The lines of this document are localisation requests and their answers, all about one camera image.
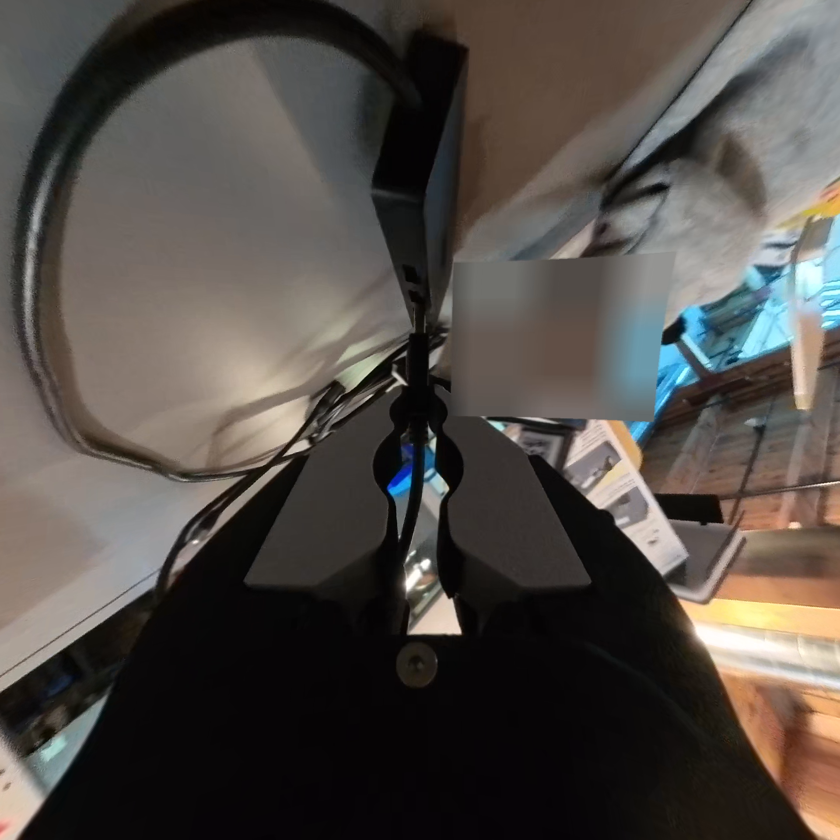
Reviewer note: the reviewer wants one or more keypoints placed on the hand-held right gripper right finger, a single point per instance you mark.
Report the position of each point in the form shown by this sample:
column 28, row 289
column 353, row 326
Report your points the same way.
column 518, row 525

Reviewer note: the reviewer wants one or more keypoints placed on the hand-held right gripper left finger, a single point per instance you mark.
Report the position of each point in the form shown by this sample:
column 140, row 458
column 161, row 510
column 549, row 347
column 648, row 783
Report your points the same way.
column 315, row 525

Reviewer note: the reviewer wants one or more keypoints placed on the slim black usb hub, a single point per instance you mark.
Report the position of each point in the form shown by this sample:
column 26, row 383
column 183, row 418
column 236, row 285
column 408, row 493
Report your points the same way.
column 420, row 197

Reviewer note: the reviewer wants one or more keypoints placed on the wooden instruction board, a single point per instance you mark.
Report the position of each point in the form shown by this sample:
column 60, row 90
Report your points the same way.
column 630, row 512

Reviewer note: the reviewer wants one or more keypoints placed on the white desk stand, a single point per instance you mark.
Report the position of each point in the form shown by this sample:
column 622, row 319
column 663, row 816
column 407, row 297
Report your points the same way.
column 808, row 328

